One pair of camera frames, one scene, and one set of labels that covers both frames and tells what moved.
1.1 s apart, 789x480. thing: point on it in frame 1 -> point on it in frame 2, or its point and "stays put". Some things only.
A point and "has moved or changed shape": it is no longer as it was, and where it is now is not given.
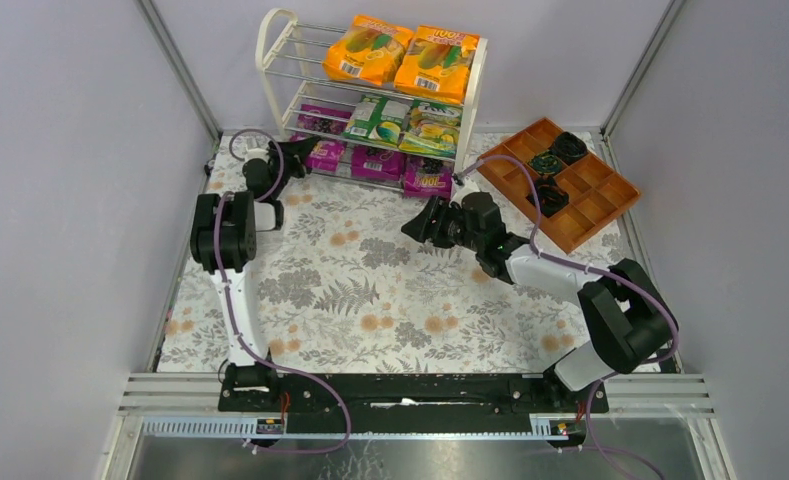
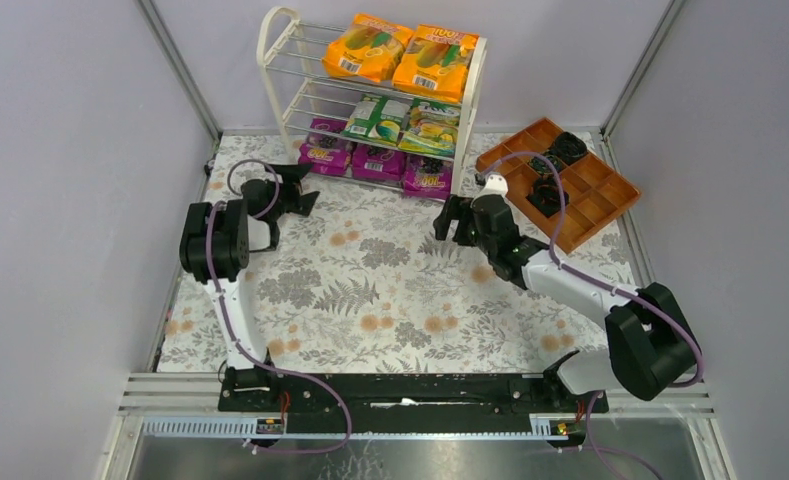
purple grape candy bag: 330,126 has moved or changed shape
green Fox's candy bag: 432,127 stays put
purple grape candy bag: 427,176 stays put
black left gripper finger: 301,150 -> 290,174
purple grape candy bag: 378,163 stays put
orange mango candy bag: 369,52 stays put
